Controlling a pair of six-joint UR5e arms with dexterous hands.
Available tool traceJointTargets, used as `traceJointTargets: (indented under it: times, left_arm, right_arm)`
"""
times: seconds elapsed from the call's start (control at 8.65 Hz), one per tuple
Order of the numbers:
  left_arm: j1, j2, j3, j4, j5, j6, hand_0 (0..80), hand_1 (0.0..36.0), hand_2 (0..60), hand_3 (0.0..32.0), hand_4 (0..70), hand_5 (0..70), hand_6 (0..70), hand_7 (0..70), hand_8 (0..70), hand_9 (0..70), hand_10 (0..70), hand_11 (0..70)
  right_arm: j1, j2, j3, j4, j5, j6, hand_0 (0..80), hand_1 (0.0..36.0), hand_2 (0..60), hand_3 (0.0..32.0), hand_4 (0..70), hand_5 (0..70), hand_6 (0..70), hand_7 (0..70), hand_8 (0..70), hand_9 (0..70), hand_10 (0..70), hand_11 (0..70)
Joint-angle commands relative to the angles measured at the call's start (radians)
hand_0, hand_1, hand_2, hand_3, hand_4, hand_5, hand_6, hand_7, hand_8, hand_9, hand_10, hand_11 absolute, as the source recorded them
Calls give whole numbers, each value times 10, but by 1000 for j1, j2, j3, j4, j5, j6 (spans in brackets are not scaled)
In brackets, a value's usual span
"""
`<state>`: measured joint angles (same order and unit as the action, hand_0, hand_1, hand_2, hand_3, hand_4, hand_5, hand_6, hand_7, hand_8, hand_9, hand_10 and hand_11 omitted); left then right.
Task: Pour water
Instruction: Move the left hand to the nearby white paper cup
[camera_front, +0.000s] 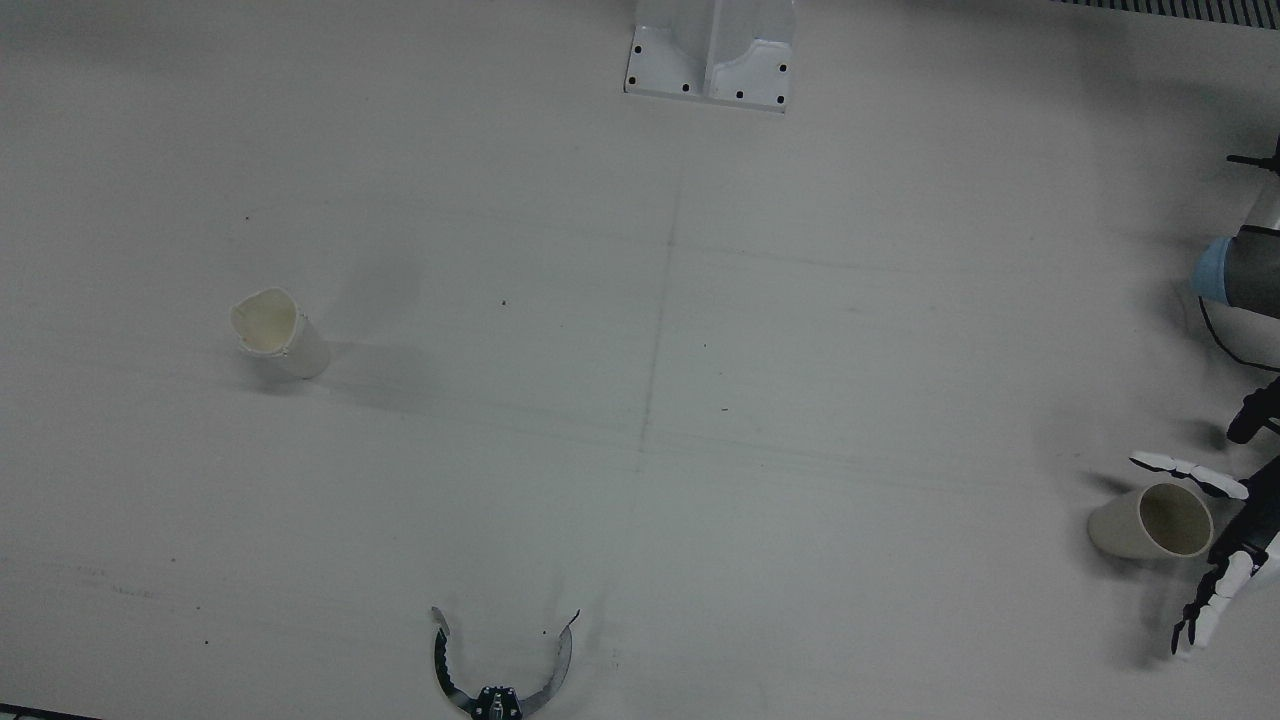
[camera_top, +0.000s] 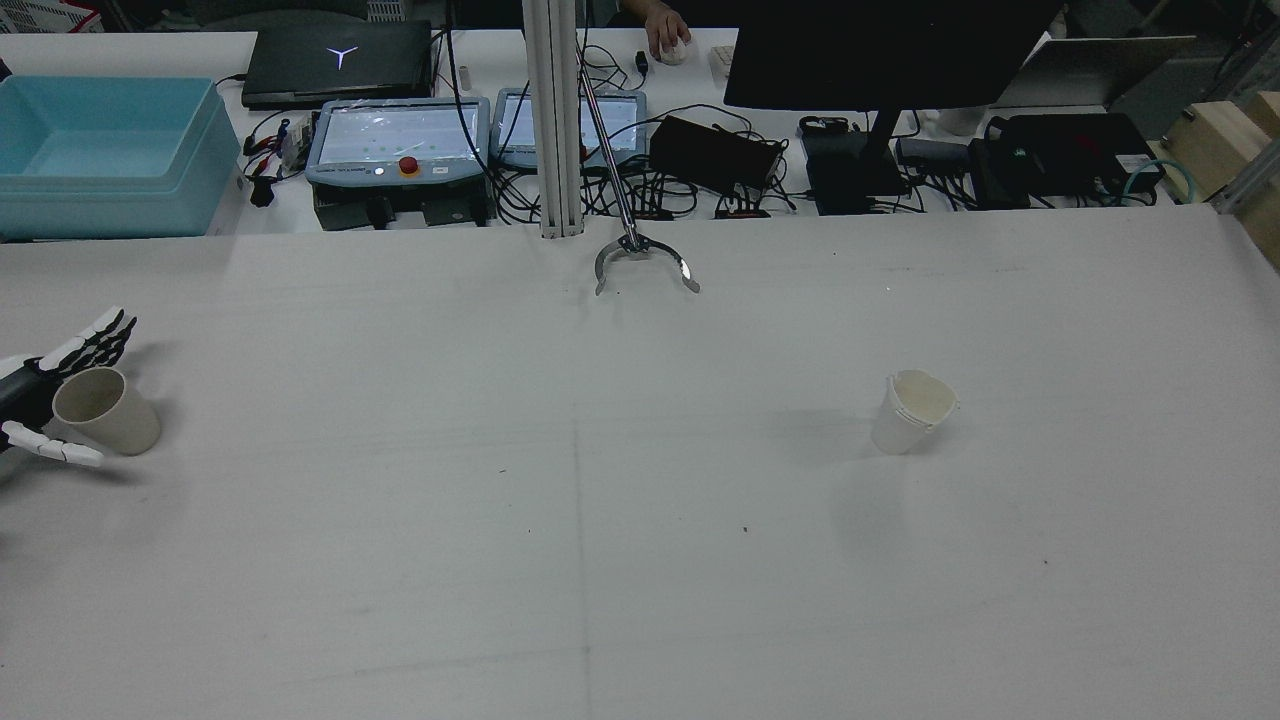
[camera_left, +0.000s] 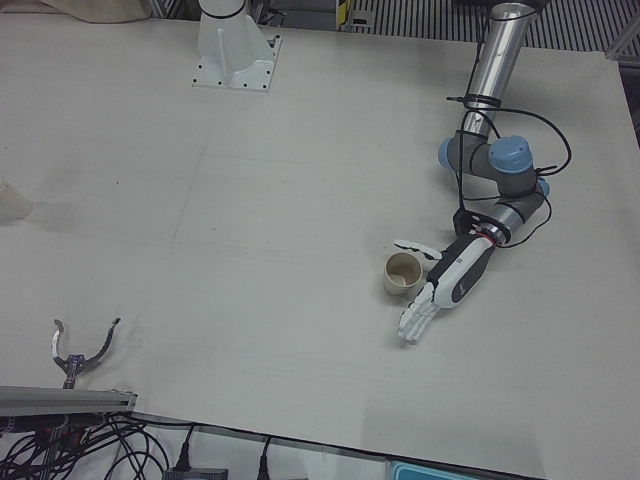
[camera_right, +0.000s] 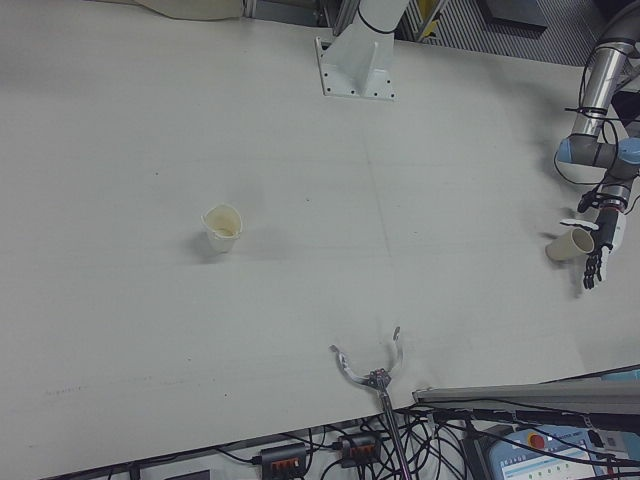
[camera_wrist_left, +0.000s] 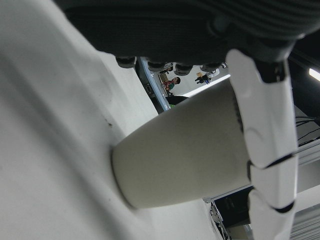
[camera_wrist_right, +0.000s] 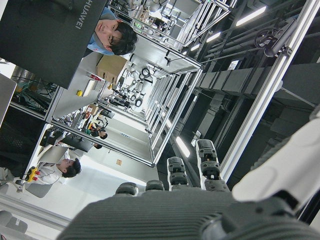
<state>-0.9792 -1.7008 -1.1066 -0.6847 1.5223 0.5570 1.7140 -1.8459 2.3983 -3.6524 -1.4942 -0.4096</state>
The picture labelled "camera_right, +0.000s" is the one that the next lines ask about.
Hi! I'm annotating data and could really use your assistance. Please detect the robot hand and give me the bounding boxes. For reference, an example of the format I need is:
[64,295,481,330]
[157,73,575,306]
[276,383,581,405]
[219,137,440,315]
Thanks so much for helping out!
[558,204,629,292]

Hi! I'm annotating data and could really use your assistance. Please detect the smooth beige paper cup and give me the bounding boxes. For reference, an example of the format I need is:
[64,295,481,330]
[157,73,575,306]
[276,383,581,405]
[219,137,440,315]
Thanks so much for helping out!
[544,228,596,266]

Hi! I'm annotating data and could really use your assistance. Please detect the white paper cup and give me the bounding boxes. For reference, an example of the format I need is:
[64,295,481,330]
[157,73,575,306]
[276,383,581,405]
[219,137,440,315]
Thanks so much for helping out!
[200,200,246,255]

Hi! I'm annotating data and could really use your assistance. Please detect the light blue plastic sheet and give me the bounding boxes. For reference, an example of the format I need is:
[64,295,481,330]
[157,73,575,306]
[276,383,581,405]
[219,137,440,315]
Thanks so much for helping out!
[598,366,640,385]

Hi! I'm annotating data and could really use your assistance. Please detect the dark grey equipment box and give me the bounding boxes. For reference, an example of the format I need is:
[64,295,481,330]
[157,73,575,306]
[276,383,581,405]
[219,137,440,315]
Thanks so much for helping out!
[485,0,547,29]

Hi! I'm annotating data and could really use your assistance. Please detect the light blue teach pendant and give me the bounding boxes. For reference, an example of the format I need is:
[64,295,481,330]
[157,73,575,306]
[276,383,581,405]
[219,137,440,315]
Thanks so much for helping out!
[467,423,640,480]

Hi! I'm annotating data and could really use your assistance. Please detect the metal reacher grabber tool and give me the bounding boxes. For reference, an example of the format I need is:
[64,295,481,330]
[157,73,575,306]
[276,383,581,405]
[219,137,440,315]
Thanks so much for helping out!
[328,325,417,480]

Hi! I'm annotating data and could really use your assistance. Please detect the black power adapter orange labels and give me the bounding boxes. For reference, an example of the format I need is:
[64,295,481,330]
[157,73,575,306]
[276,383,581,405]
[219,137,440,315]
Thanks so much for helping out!
[337,433,379,467]
[258,441,310,474]

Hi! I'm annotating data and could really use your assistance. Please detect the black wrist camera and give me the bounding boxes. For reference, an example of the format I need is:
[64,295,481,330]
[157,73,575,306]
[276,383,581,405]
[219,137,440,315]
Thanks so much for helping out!
[577,188,607,214]

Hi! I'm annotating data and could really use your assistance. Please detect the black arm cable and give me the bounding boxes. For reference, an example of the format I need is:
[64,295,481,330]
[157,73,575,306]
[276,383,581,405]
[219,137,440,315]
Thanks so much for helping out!
[553,59,622,187]

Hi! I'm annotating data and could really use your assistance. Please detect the aluminium extrusion frame beam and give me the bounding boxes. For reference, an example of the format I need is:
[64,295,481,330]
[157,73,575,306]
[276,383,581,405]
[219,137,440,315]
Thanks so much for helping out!
[412,380,640,417]

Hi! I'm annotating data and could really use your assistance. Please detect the yellow striped aluminium post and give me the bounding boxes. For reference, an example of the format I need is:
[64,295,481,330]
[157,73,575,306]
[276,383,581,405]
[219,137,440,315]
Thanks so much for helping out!
[402,0,444,44]

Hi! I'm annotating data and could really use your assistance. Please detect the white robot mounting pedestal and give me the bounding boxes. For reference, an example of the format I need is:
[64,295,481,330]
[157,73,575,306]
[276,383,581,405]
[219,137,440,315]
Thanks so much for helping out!
[313,0,399,103]

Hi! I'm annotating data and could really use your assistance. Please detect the black power cable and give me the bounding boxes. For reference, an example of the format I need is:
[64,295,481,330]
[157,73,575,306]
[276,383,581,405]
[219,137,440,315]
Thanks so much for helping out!
[304,427,345,454]
[213,444,264,465]

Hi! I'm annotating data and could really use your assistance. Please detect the black looped cable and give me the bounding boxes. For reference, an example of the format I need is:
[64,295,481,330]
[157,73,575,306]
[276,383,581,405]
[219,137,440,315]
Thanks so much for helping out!
[319,415,437,480]

